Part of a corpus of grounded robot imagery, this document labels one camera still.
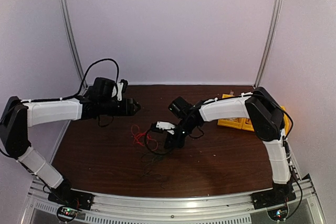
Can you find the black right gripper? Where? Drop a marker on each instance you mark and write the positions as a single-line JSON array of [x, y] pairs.
[[176, 142]]

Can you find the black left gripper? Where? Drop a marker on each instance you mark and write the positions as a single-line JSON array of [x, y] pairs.
[[127, 108]]

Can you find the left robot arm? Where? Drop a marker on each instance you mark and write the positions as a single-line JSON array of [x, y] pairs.
[[103, 98]]

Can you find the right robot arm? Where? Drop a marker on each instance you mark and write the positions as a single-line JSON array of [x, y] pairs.
[[265, 114]]

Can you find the yellow bin left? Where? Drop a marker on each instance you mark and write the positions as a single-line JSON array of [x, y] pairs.
[[236, 123]]

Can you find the yellow bin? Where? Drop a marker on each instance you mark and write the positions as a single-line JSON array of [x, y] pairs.
[[236, 123], [284, 119], [247, 125]]

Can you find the yellow bin middle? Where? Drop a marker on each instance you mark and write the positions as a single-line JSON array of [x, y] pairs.
[[247, 125]]

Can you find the yellow bin right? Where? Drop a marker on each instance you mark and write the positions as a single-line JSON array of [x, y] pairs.
[[284, 119]]

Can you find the right controller board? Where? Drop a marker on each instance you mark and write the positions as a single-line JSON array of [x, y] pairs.
[[278, 214]]

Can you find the controller board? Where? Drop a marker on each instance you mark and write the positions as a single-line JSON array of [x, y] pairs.
[[65, 213], [278, 214]]

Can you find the left controller board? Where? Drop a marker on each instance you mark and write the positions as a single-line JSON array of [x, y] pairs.
[[65, 213]]

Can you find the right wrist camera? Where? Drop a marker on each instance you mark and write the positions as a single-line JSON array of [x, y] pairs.
[[161, 126]]

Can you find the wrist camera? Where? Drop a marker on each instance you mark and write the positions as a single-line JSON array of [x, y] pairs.
[[161, 126], [119, 89]]

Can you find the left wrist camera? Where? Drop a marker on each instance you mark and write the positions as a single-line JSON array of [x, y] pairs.
[[119, 89]]

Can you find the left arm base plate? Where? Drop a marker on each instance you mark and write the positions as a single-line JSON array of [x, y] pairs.
[[71, 198]]

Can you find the aluminium frame post left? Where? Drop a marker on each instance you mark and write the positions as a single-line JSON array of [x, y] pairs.
[[72, 42]]

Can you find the aluminium frame post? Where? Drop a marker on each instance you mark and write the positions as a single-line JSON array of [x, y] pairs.
[[72, 42], [276, 10]]

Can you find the aluminium front rail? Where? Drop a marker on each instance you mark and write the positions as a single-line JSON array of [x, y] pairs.
[[232, 208]]

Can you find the aluminium frame post right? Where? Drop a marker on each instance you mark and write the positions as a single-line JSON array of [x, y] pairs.
[[276, 10]]

